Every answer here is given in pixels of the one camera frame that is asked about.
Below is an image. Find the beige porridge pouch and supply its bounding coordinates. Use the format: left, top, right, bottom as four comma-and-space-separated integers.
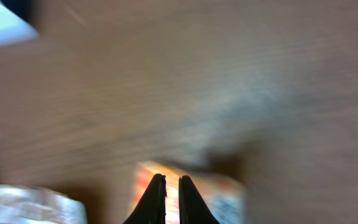
0, 184, 87, 224

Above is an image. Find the small orange white box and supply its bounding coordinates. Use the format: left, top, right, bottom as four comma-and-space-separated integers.
129, 161, 245, 224

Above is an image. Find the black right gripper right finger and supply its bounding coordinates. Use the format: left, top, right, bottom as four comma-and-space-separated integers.
178, 175, 219, 224

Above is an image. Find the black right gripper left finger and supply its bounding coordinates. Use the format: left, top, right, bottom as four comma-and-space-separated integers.
123, 174, 167, 224

